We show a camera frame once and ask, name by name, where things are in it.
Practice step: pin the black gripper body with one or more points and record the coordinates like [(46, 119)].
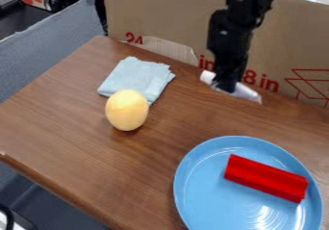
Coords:
[(230, 31)]

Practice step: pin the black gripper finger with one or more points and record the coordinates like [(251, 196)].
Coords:
[(228, 73)]

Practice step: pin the white toothpaste tube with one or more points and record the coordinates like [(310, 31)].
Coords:
[(240, 92)]

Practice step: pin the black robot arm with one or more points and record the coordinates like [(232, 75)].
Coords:
[(255, 7)]

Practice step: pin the light blue folded cloth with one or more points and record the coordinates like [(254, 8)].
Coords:
[(145, 77)]

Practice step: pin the blue plate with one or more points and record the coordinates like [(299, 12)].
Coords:
[(215, 204)]

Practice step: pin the cardboard box with red print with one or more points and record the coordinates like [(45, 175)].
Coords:
[(289, 51)]

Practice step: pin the yellow lemon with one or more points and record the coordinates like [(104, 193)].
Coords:
[(127, 110)]

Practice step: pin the red plastic block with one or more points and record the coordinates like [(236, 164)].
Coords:
[(266, 178)]

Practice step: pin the grey fabric partition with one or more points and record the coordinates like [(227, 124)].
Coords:
[(32, 51)]

